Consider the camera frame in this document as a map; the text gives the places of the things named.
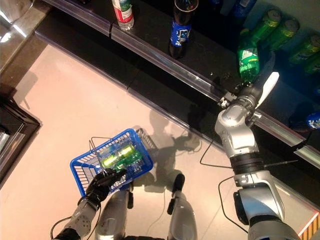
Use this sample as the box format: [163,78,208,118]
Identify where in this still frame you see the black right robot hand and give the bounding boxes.
[233,51,277,101]

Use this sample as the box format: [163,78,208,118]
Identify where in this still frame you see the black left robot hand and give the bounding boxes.
[84,167,128,205]

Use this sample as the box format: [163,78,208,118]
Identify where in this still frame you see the green Sprite bottle yellow cap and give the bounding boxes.
[114,152,145,171]
[236,28,261,82]

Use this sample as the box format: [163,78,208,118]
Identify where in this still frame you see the blue plastic shopping basket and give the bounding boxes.
[69,128,154,198]

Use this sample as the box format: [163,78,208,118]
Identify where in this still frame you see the green bottles inside basket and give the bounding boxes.
[117,145,136,157]

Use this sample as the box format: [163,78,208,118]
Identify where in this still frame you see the silver left robot leg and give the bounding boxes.
[94,184,135,240]

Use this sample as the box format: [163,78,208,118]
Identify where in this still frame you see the black metal shelf board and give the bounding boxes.
[34,9,320,208]
[42,0,320,163]

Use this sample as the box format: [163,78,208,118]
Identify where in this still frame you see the small Pepsi bottle blue cap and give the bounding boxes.
[168,0,200,60]
[232,0,258,18]
[289,111,320,132]

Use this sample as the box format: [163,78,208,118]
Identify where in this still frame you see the dark display cabinet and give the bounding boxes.
[0,94,42,186]

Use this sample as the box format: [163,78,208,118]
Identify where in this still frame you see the clear water bottle red cap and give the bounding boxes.
[111,0,135,32]

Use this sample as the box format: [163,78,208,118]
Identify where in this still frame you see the yellow black hazard tape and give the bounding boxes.
[298,212,320,240]

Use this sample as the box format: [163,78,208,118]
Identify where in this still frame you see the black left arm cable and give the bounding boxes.
[49,216,76,240]

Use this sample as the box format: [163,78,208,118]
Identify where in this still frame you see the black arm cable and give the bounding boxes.
[49,216,76,240]
[199,138,251,233]

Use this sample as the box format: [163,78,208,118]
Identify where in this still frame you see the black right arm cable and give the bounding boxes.
[199,138,251,233]

